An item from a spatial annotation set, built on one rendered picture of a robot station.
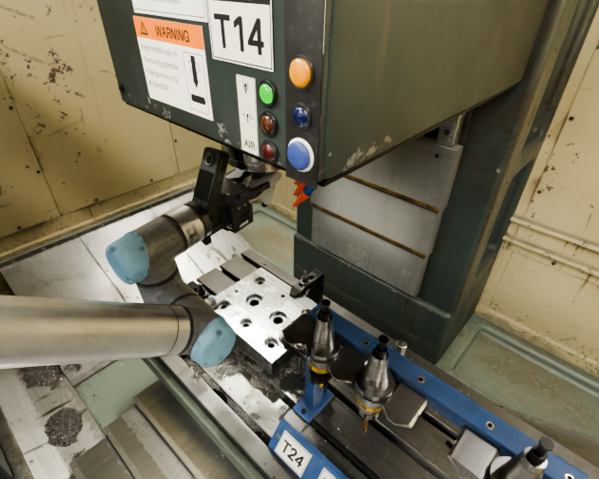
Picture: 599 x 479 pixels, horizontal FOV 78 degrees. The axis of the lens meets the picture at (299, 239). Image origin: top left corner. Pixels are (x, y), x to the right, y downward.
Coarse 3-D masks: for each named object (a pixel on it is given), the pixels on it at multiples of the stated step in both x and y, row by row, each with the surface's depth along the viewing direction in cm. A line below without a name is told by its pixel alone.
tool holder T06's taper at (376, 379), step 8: (368, 360) 59; (376, 360) 57; (384, 360) 56; (368, 368) 58; (376, 368) 57; (384, 368) 57; (368, 376) 59; (376, 376) 58; (384, 376) 58; (368, 384) 59; (376, 384) 58; (384, 384) 59; (376, 392) 59
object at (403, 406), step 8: (400, 384) 61; (400, 392) 60; (408, 392) 60; (416, 392) 60; (384, 400) 59; (392, 400) 59; (400, 400) 59; (408, 400) 59; (416, 400) 59; (424, 400) 59; (384, 408) 58; (392, 408) 58; (400, 408) 58; (408, 408) 58; (416, 408) 58; (424, 408) 58; (392, 416) 57; (400, 416) 57; (408, 416) 57; (416, 416) 57; (400, 424) 56; (408, 424) 56
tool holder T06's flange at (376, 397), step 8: (360, 368) 63; (360, 376) 62; (392, 376) 62; (360, 384) 60; (392, 384) 60; (360, 392) 60; (368, 392) 60; (384, 392) 59; (392, 392) 60; (376, 400) 59
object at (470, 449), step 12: (468, 432) 55; (456, 444) 54; (468, 444) 54; (480, 444) 54; (492, 444) 54; (456, 456) 52; (468, 456) 52; (480, 456) 52; (492, 456) 52; (456, 468) 51; (468, 468) 51; (480, 468) 51
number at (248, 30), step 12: (240, 12) 36; (252, 12) 35; (264, 12) 34; (240, 24) 37; (252, 24) 36; (264, 24) 35; (240, 36) 38; (252, 36) 37; (264, 36) 36; (240, 48) 39; (252, 48) 37; (264, 48) 36; (264, 60) 37
